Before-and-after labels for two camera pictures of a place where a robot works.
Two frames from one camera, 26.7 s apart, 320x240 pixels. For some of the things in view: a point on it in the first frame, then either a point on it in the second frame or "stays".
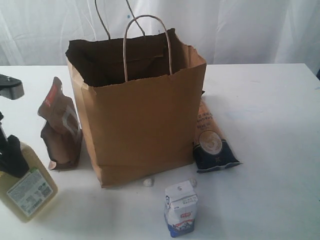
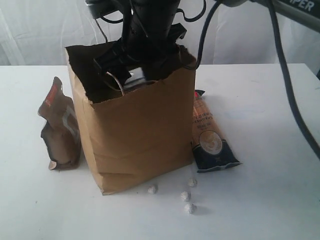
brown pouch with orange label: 61,130 stays
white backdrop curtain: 34,33 stays
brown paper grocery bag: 139,98 stays
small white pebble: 147,182 to 152,189
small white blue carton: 180,207 to 137,76
